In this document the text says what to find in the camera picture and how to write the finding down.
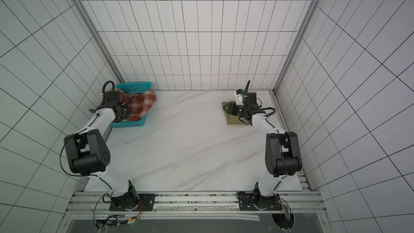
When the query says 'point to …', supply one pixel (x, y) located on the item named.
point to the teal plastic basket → (132, 88)
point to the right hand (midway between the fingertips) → (226, 106)
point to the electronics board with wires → (105, 223)
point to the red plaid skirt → (140, 103)
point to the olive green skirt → (232, 119)
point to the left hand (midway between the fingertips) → (127, 116)
